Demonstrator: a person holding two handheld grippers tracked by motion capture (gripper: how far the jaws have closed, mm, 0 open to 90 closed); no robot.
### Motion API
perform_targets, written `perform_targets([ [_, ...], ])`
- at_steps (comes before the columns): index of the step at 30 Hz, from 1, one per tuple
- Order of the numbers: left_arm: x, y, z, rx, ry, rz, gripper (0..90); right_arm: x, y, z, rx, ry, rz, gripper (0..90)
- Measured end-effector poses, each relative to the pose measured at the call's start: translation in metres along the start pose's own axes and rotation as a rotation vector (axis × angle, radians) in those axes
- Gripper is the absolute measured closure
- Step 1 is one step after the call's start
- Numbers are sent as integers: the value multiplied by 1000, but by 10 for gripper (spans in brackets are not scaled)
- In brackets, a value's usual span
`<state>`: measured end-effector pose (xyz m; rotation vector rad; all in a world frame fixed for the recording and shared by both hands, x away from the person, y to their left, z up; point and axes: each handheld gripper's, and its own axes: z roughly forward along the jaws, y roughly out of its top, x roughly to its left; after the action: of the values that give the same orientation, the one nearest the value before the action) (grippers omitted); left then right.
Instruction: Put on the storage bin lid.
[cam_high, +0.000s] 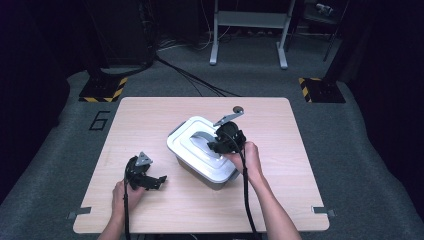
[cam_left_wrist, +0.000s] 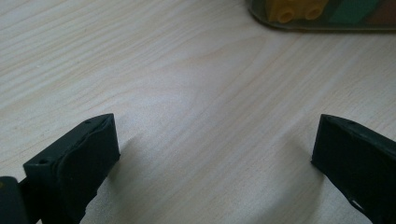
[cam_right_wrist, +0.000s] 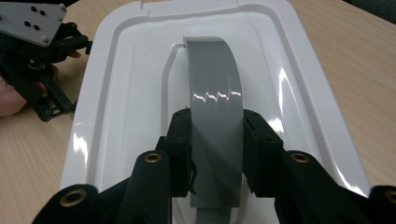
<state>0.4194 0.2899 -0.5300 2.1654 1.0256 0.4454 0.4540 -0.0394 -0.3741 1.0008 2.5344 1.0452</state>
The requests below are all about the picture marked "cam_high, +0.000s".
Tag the black equipment cabinet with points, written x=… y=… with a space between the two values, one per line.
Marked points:
x=123 y=33

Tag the dark curtain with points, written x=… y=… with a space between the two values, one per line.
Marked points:
x=393 y=100
x=26 y=100

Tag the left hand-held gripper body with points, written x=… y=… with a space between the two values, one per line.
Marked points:
x=138 y=176

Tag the translucent brown storage box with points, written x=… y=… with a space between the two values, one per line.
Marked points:
x=196 y=175

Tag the person's left hand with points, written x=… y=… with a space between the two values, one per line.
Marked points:
x=125 y=200

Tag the grey table bracket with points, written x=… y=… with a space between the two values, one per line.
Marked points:
x=321 y=210
x=81 y=211

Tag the black stand base striped tape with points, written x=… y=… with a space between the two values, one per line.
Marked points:
x=325 y=90
x=100 y=89

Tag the white metal desk frame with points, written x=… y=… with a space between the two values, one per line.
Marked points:
x=250 y=19

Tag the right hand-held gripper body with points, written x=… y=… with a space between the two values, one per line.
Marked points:
x=231 y=136

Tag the small grey device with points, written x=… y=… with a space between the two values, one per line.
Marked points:
x=325 y=9

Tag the person's right hand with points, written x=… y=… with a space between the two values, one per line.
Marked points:
x=251 y=161

